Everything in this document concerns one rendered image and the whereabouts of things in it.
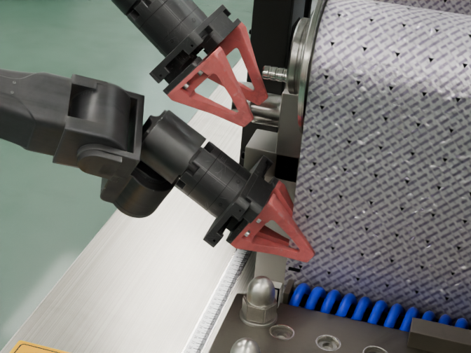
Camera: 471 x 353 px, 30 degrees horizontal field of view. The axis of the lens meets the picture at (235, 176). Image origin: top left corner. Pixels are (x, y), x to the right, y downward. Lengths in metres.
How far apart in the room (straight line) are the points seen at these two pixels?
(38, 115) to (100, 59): 3.52
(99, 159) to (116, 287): 0.32
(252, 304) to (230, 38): 0.26
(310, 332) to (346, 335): 0.03
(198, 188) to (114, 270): 0.32
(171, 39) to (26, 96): 0.14
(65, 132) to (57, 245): 2.04
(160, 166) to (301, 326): 0.20
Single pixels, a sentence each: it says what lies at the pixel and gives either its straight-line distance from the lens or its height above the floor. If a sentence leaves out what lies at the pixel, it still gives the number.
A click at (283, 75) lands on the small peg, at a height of 1.23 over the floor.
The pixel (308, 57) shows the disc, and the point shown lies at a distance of 0.79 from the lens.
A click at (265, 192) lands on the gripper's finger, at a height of 1.13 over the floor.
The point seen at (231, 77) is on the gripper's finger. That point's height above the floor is 1.24.
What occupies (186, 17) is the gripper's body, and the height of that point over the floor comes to 1.28.
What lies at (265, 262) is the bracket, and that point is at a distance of 1.00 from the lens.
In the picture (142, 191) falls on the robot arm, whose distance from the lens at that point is 0.90.
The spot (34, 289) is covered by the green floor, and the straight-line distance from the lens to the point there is 2.66.
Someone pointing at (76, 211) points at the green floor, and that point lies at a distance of 3.03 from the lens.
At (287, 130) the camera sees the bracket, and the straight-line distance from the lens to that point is 0.91.
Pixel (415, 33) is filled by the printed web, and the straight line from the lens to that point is 0.81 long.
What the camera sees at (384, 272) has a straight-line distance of 0.88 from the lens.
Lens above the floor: 1.55
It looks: 28 degrees down
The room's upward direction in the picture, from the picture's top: 5 degrees clockwise
